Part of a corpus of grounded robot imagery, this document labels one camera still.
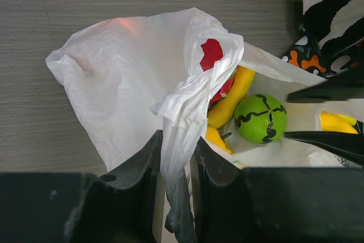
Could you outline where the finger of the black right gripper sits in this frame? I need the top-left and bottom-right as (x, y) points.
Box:
(284, 131), (363, 166)
(287, 66), (363, 102)

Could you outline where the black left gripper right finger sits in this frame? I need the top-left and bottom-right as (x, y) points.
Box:
(190, 138), (256, 242)

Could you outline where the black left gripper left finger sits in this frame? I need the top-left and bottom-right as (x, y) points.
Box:
(65, 130), (164, 242)

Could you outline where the yellow fake bell pepper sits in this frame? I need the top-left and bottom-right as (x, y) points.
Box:
(320, 110), (360, 134)

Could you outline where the yellow fake banana bunch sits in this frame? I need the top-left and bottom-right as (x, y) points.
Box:
(205, 126), (233, 154)

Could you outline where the green fake watermelon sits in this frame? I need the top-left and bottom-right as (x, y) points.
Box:
(234, 94), (288, 144)

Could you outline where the white plastic bag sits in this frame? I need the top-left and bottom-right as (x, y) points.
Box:
(45, 7), (348, 235)

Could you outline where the red fake dragon fruit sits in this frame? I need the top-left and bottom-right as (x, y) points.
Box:
(199, 38), (237, 105)

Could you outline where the single yellow fake banana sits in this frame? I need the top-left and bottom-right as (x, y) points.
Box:
(207, 66), (255, 129)

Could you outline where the camouflage patterned garment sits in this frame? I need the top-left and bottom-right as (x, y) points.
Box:
(282, 35), (363, 79)

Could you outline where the zebra striped garment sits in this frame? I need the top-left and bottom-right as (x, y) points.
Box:
(303, 0), (363, 57)

